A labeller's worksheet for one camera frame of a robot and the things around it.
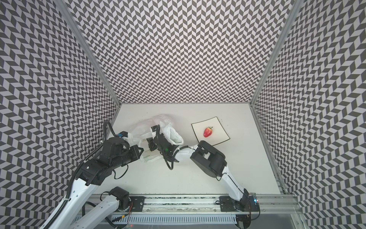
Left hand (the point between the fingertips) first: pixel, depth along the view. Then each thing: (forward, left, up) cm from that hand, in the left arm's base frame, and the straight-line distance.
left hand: (143, 151), depth 72 cm
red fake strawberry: (+21, -36, -15) cm, 44 cm away
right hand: (+13, +3, -13) cm, 19 cm away
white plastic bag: (+18, +7, -8) cm, 21 cm away
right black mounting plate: (-22, -50, -10) cm, 56 cm away
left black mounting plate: (-20, +4, -18) cm, 27 cm away
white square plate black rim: (+21, -44, -19) cm, 53 cm away
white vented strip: (-27, -16, -19) cm, 37 cm away
